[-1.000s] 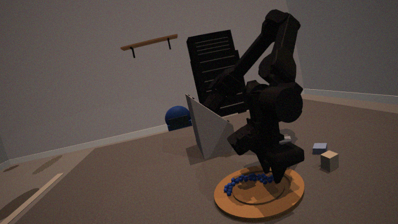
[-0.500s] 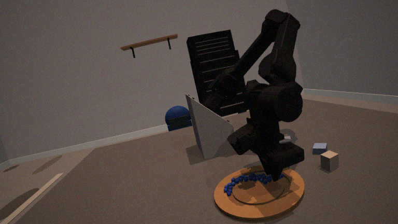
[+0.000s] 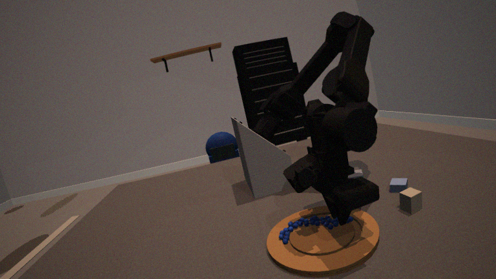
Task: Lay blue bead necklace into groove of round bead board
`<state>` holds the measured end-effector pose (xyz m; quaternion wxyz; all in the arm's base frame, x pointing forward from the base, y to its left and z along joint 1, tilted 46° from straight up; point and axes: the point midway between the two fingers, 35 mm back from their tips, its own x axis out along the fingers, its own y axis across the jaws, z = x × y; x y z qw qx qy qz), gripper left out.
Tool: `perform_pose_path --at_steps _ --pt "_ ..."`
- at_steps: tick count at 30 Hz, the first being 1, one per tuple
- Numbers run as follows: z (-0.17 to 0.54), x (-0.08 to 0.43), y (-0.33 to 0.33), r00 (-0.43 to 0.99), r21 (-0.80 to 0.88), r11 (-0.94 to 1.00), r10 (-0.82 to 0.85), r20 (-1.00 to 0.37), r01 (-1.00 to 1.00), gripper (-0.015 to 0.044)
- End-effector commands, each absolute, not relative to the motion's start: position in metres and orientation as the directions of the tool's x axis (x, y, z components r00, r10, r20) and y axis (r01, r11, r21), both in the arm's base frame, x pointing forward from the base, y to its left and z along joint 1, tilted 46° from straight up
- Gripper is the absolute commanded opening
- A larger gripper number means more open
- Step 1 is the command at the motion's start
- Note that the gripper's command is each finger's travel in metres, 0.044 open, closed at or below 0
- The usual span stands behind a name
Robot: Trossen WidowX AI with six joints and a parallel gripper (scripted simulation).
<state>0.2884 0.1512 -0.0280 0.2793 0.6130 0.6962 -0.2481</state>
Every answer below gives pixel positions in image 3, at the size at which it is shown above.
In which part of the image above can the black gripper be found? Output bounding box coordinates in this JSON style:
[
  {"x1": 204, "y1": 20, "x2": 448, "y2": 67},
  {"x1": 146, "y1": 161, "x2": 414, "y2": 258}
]
[{"x1": 311, "y1": 144, "x2": 380, "y2": 226}]

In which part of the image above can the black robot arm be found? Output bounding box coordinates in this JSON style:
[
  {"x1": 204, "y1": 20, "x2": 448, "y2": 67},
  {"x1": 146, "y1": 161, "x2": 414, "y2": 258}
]
[{"x1": 251, "y1": 11, "x2": 378, "y2": 193}]

